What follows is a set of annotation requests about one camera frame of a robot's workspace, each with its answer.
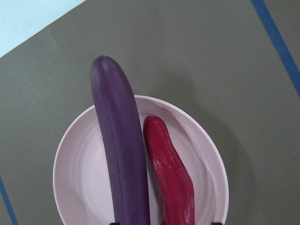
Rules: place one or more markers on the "purple eggplant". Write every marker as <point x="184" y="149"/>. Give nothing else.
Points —
<point x="123" y="141"/>

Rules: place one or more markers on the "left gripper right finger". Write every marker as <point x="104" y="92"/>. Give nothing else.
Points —
<point x="216" y="223"/>

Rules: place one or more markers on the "red chili pepper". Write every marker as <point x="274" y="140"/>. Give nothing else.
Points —
<point x="176" y="187"/>

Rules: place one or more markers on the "pink plate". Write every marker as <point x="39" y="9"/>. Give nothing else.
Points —
<point x="80" y="176"/>

